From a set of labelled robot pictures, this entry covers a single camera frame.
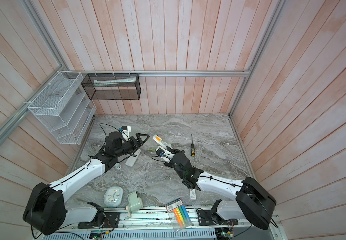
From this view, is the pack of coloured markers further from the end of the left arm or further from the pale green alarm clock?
the end of the left arm

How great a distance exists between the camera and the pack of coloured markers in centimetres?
73

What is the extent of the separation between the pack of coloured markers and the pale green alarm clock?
0.26 metres

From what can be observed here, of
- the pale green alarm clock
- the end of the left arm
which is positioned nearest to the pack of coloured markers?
the pale green alarm clock

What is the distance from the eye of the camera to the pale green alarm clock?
779mm
